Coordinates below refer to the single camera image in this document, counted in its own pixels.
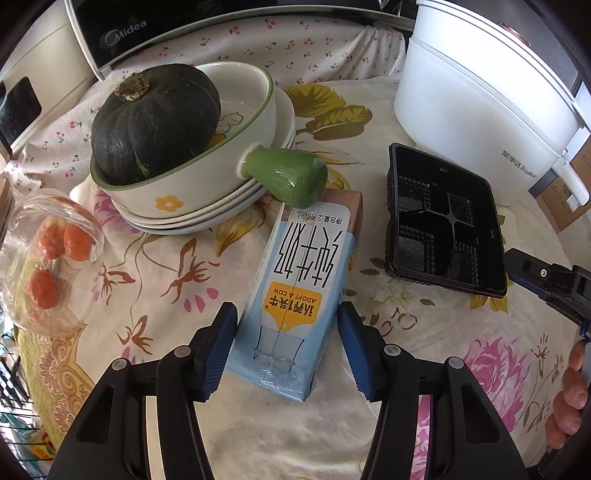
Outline blue milk carton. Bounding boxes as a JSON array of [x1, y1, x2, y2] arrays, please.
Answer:
[[226, 189, 363, 402]]

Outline black plastic tray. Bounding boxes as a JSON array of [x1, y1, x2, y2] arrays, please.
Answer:
[[385, 143, 507, 298]]

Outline person's right hand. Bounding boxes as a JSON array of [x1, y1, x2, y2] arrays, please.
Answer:
[[545, 340, 589, 449]]

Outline lower cardboard box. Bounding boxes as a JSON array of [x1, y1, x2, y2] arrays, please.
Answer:
[[536, 140, 591, 233]]

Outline clear plastic fruit bag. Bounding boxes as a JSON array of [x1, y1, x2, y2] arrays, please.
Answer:
[[1, 189, 104, 338]]

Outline white electric pot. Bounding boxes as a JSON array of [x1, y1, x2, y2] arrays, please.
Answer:
[[394, 1, 590, 207]]

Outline dark green pumpkin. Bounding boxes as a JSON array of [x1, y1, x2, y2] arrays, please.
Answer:
[[91, 64, 221, 186]]

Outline stacked white plates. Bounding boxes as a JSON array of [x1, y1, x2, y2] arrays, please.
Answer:
[[112, 88, 296, 235]]

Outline floral tablecloth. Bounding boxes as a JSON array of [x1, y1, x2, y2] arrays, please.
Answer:
[[2, 15, 576, 479]]

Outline black microwave oven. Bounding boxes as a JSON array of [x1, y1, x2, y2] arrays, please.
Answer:
[[1, 1, 416, 157]]

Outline ceramic bowl green handle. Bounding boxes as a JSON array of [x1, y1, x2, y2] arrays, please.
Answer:
[[90, 62, 328, 220]]

